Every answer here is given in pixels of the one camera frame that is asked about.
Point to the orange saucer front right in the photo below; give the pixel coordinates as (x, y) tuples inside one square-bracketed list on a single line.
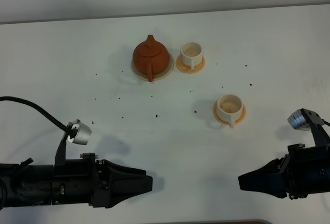
[(240, 119)]

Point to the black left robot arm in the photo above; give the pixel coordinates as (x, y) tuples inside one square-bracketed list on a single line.
[(25, 184)]

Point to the white teacup front right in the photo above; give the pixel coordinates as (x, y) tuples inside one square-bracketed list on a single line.
[(229, 108)]

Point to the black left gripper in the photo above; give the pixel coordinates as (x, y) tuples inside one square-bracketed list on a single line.
[(86, 180)]

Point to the brown clay teapot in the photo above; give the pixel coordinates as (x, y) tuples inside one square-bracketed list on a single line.
[(151, 58)]

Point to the white teacup near teapot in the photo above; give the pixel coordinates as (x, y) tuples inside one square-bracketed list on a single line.
[(191, 54)]

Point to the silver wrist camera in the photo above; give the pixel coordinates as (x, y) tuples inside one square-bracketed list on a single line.
[(75, 132), (305, 120)]

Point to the orange saucer near teapot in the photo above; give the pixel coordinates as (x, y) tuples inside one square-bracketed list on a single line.
[(186, 69)]

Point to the cream round teapot coaster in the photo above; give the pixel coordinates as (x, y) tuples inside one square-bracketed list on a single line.
[(157, 77)]

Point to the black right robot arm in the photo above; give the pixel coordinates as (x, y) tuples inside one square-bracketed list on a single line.
[(301, 172)]

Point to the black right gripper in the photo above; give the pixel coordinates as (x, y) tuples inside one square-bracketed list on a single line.
[(304, 171)]

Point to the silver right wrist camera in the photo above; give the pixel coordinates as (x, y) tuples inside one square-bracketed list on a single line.
[(305, 120)]

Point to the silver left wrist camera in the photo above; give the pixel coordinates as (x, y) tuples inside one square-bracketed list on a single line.
[(75, 132)]

